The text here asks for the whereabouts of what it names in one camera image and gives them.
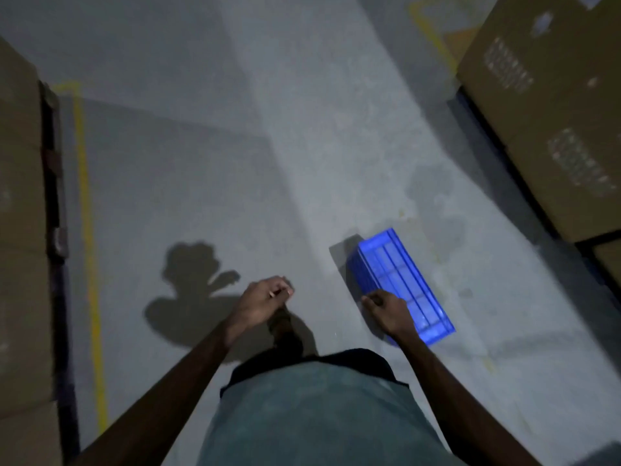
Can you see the person's left fingers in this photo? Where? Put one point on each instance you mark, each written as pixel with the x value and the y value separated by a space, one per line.
pixel 280 289

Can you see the large printed cardboard box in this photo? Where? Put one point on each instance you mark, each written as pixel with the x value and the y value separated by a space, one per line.
pixel 572 184
pixel 543 53

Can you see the blue plastic crate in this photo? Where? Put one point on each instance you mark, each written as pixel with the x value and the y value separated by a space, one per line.
pixel 398 266

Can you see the person's left forearm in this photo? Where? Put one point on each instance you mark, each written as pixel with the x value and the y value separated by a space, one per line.
pixel 165 397

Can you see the plain cardboard box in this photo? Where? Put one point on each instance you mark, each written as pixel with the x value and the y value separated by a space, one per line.
pixel 610 262
pixel 29 439
pixel 19 150
pixel 24 329

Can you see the person's left hand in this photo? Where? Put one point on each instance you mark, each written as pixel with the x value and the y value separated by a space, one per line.
pixel 254 303

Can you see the dark shoe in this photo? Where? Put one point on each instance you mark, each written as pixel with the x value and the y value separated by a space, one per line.
pixel 284 332

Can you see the person's right fingers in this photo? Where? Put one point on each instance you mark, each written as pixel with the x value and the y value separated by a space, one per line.
pixel 374 300

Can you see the teal shirt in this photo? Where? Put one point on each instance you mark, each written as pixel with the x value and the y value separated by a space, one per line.
pixel 320 417

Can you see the person's right hand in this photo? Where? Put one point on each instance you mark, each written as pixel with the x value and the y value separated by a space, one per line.
pixel 394 315

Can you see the black trousers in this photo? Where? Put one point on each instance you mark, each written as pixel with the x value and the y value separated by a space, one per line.
pixel 359 360

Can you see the person's right forearm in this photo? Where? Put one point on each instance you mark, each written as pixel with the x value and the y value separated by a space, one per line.
pixel 456 397

